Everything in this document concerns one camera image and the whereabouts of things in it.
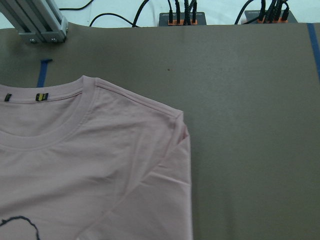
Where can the pink Snoopy t-shirt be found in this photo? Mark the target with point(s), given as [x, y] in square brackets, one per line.
[89, 160]

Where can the left black USB hub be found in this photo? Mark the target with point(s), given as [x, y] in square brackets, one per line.
[196, 19]

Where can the aluminium frame post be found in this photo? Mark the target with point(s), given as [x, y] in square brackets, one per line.
[36, 21]

